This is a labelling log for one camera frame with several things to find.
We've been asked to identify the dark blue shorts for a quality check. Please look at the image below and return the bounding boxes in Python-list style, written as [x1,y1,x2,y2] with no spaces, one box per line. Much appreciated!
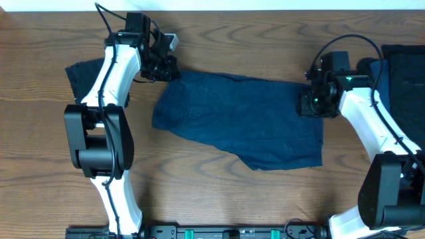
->
[152,71,324,171]

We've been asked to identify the black garment in pile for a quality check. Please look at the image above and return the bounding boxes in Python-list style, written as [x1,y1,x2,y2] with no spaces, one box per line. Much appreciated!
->
[382,44,424,149]

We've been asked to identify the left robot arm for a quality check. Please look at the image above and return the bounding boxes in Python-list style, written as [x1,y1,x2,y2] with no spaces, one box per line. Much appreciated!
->
[64,12,180,238]

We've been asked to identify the folded black cloth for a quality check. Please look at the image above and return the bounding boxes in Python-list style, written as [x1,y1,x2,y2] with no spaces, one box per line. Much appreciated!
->
[65,58,104,104]

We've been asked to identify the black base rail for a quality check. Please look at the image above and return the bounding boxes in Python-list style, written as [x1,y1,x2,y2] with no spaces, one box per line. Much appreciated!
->
[65,222,331,239]

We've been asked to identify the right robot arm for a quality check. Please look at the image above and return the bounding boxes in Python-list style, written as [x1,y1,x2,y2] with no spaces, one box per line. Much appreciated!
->
[297,51,424,238]

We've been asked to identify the blue garment in pile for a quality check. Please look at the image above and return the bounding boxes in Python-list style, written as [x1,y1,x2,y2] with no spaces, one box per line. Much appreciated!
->
[377,60,390,113]

